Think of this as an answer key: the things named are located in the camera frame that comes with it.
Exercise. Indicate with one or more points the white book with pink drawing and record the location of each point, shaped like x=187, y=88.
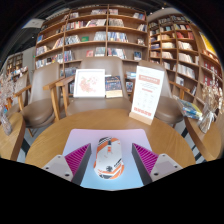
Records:
x=89, y=83

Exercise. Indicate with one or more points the glass vase with pink flowers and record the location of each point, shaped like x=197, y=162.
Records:
x=6, y=125

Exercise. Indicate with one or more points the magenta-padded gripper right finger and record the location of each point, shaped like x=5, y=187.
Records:
x=146, y=159

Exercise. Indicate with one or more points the wide wooden book shelf unit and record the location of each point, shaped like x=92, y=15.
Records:
x=86, y=36

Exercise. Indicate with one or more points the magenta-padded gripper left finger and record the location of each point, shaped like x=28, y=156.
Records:
x=77, y=159

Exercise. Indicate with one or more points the white sign on wooden base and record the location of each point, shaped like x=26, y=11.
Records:
x=147, y=93

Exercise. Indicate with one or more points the beige padded wooden armchair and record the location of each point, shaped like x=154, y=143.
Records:
x=41, y=110
x=168, y=106
x=100, y=105

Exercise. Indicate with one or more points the pink blue gradient mouse pad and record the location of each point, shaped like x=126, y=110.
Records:
x=78, y=138

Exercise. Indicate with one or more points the curved wooden book shelf unit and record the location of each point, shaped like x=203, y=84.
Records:
x=186, y=50

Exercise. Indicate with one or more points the small distant book shelf unit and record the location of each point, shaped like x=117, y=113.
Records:
x=15, y=63

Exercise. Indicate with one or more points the white hanging ceiling panel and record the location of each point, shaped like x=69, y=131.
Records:
x=34, y=23

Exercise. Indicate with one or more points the orange white patterned computer mouse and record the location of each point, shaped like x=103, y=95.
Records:
x=109, y=160

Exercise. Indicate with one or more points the stack of colourful books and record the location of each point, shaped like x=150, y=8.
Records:
x=190, y=108

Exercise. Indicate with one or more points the glass vase with pale flowers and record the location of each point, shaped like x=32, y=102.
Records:
x=206, y=121

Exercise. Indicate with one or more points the dark blue book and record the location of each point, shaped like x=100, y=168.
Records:
x=113, y=86

